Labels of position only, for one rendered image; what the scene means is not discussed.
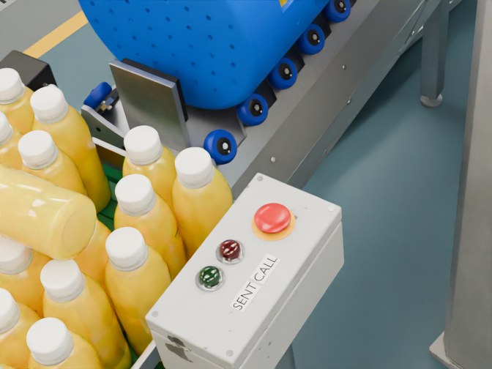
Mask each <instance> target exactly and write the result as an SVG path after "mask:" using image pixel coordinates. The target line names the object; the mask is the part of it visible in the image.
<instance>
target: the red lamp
mask: <svg viewBox="0 0 492 369"><path fill-rule="evenodd" d="M218 251H219V255H220V257H221V258H223V259H225V260H228V261H230V260H234V259H235V258H238V257H239V255H240V254H241V251H242V249H241V246H240V244H239V243H238V241H236V240H234V239H227V240H224V241H223V242H221V243H220V246H219V250H218Z"/></svg>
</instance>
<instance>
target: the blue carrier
mask: <svg viewBox="0 0 492 369"><path fill-rule="evenodd" d="M329 1H330V0H288V1H287V2H286V3H285V4H284V5H283V6H282V7H281V5H280V1H279V0H78V2H79V4H80V6H81V9H82V10H83V13H84V15H85V16H86V19H87V20H88V22H89V23H90V25H91V27H92V28H93V29H94V31H95V33H96V34H97V36H98V37H99V38H100V39H101V41H102V42H103V43H104V45H105V46H106V47H107V48H108V50H109V51H110V52H111V53H112V54H113V55H114V56H115V57H116V58H117V59H118V60H119V61H121V60H122V59H124V58H127V59H130V60H133V61H135V62H138V63H140V64H144V65H146V66H148V67H151V68H154V69H156V70H159V71H161V72H164V73H167V74H169V75H172V76H174V77H177V78H178V79H179V81H180V84H181V88H182V93H183V97H184V102H185V104H186V105H191V106H194V107H197V108H205V109H224V108H230V107H233V106H235V105H238V104H240V103H242V102H243V101H245V100H246V99H247V98H248V97H249V96H250V95H251V94H252V93H253V92H254V91H255V90H256V88H257V87H258V86H259V85H260V83H261V82H262V81H263V80H264V79H265V77H267V75H268V74H269V73H270V72H271V70H272V69H273V68H274V67H275V65H276V64H277V63H278V62H279V61H280V60H281V59H282V58H283V56H284V55H285V54H286V52H287V51H288V50H289V49H290V47H291V46H292V45H293V44H294V43H295V42H296V41H297V39H298V38H299V37H300V36H301V34H302V33H303V32H304V31H305V30H306V28H307V27H308V26H309V25H310V24H311V23H312V22H313V20H314V19H315V18H316V16H317V15H318V14H319V13H320V11H322V10H323V8H324V7H325V6H326V5H327V3H328V2H329Z"/></svg>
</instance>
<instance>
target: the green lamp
mask: <svg viewBox="0 0 492 369"><path fill-rule="evenodd" d="M220 280H221V273H220V270H219V269H218V268H217V267H215V266H205V267H203V268H202V269H201V270H200V271H199V273H198V281H199V283H200V284H201V285H202V286H204V287H207V288H210V287H213V286H216V285H217V284H218V283H219V282H220Z"/></svg>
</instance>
